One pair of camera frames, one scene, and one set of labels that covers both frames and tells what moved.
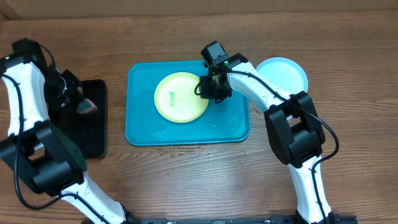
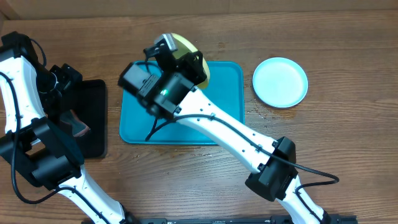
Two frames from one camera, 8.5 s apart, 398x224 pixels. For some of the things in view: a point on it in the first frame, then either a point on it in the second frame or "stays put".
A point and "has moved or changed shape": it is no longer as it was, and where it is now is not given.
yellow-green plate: [176, 100] has moved or changed shape
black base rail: [331, 219] stays put
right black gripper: [210, 95] → [189, 68]
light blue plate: [285, 74] stays put
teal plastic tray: [226, 121] stays put
